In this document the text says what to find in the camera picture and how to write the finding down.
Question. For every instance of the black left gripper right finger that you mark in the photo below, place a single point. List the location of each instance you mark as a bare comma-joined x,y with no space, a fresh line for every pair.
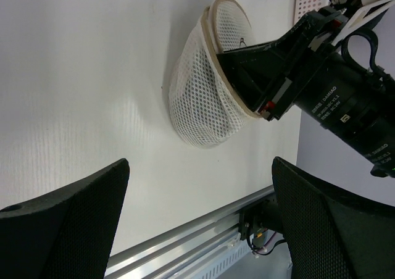
332,232

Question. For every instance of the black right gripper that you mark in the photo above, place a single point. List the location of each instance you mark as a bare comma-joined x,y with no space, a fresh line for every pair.
269,77

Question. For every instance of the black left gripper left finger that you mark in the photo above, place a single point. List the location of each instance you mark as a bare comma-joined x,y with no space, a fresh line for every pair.
67,233

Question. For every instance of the white mesh laundry bag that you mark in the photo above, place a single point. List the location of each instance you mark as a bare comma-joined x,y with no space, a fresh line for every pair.
204,108

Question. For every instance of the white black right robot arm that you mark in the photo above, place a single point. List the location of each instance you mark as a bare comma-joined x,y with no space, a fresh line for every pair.
354,103

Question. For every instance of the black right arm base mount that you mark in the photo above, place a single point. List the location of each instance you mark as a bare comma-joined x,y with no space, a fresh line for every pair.
259,223

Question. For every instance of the white slotted cable duct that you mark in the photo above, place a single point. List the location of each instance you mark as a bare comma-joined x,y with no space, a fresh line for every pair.
217,266

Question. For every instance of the aluminium table edge rail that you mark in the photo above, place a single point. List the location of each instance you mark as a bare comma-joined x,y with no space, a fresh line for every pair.
184,251

